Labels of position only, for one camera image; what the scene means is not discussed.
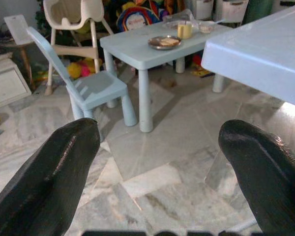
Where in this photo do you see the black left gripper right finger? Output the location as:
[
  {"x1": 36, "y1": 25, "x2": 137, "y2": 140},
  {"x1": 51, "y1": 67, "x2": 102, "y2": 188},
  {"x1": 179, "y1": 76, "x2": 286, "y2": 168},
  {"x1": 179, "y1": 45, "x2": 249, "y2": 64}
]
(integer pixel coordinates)
[{"x1": 218, "y1": 119, "x2": 295, "y2": 236}]

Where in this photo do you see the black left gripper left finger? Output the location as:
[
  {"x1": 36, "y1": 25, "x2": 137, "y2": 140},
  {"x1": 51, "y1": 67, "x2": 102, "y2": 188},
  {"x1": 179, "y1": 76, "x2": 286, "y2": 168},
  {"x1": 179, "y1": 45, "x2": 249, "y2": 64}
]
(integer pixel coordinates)
[{"x1": 0, "y1": 118, "x2": 101, "y2": 236}]

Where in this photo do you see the white low cabinet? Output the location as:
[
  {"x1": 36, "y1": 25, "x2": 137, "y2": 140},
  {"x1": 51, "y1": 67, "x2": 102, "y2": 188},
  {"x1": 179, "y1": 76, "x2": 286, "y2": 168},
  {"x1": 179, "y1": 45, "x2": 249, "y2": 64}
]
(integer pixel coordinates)
[{"x1": 0, "y1": 58, "x2": 32, "y2": 110}]

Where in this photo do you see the light blue plastic chair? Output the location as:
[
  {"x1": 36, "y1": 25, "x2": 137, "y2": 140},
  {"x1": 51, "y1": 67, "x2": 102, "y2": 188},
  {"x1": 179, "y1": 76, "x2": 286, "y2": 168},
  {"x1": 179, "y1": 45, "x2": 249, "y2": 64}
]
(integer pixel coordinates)
[{"x1": 26, "y1": 26, "x2": 138, "y2": 127}]

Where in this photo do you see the yellow and pink soft toy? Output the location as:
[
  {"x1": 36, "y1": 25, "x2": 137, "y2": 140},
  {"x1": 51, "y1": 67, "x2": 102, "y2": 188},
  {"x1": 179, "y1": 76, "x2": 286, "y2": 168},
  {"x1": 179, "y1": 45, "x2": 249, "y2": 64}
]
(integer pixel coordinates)
[{"x1": 67, "y1": 59, "x2": 104, "y2": 81}]

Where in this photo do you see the wooden stool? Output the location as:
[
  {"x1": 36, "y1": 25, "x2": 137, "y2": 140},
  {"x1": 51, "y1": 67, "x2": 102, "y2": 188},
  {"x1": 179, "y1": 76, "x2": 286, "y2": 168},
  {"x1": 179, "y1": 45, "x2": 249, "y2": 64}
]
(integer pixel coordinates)
[{"x1": 0, "y1": 40, "x2": 37, "y2": 90}]

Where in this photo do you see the colourful picture book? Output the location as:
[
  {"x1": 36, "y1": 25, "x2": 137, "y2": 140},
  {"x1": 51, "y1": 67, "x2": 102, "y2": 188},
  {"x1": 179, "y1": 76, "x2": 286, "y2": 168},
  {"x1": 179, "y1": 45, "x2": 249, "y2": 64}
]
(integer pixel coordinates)
[{"x1": 190, "y1": 68, "x2": 213, "y2": 78}]

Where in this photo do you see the large light blue plastic table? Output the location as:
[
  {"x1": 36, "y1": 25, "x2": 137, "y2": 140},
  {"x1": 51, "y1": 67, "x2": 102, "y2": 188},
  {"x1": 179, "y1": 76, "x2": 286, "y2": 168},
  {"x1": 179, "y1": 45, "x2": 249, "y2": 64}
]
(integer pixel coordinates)
[{"x1": 201, "y1": 3, "x2": 295, "y2": 190}]

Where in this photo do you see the white flat board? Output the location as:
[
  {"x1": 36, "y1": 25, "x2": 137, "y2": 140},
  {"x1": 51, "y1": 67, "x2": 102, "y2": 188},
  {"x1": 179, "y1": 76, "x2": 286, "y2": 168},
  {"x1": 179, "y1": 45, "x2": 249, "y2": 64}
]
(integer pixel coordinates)
[{"x1": 3, "y1": 14, "x2": 32, "y2": 46}]

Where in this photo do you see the small light blue plastic table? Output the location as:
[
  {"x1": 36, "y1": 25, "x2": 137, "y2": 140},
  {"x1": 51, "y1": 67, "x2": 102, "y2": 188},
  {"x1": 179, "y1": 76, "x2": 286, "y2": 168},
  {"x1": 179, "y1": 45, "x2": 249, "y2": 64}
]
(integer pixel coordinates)
[{"x1": 99, "y1": 21, "x2": 234, "y2": 133}]

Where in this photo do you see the small white bowl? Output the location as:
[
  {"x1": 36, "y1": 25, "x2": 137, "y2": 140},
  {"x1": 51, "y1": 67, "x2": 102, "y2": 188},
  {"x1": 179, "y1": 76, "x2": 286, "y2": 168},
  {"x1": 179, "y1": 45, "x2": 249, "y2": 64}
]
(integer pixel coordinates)
[{"x1": 198, "y1": 21, "x2": 216, "y2": 34}]

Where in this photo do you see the white baby high chair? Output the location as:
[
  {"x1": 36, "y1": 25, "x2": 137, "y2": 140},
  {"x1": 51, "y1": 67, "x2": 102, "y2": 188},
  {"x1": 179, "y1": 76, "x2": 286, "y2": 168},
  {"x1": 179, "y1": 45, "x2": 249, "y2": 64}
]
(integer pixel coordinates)
[{"x1": 43, "y1": 0, "x2": 114, "y2": 96}]

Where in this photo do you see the green cylinder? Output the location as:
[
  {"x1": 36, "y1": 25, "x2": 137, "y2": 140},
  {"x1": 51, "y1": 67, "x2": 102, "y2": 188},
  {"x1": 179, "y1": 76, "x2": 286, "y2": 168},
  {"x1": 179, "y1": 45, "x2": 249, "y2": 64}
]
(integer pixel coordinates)
[{"x1": 243, "y1": 0, "x2": 273, "y2": 25}]

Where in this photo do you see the bread slice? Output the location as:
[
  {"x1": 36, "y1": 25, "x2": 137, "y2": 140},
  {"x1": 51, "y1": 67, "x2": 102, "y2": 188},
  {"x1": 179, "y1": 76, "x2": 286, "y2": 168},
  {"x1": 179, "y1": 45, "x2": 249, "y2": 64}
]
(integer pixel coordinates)
[{"x1": 159, "y1": 37, "x2": 179, "y2": 47}]

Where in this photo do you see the yellow plastic cup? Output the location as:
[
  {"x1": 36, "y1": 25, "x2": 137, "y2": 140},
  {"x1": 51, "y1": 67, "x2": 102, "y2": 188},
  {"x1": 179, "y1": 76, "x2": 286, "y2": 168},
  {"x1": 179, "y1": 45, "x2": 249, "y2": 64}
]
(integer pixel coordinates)
[{"x1": 177, "y1": 21, "x2": 194, "y2": 39}]

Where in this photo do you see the round steel plate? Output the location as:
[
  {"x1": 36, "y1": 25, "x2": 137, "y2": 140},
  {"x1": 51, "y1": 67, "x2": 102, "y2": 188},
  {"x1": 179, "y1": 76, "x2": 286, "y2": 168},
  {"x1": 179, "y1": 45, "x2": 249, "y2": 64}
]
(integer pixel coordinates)
[{"x1": 147, "y1": 35, "x2": 182, "y2": 51}]

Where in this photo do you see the white storage bin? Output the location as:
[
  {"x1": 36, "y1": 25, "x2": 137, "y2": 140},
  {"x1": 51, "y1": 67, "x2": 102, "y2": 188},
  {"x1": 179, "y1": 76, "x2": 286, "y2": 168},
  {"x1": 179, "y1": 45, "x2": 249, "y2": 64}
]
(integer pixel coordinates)
[
  {"x1": 195, "y1": 0, "x2": 214, "y2": 20},
  {"x1": 215, "y1": 0, "x2": 249, "y2": 23}
]

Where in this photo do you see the colourful round toy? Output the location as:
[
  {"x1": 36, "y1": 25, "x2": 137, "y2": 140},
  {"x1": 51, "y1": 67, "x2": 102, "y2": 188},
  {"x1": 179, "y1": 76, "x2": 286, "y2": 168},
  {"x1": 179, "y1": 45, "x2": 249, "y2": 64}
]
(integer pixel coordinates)
[{"x1": 117, "y1": 6, "x2": 160, "y2": 32}]

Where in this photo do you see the clear plastic wrapper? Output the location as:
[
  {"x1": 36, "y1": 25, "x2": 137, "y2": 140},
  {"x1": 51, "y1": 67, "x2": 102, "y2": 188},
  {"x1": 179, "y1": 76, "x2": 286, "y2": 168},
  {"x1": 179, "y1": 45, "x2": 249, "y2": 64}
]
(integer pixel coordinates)
[{"x1": 162, "y1": 9, "x2": 195, "y2": 29}]

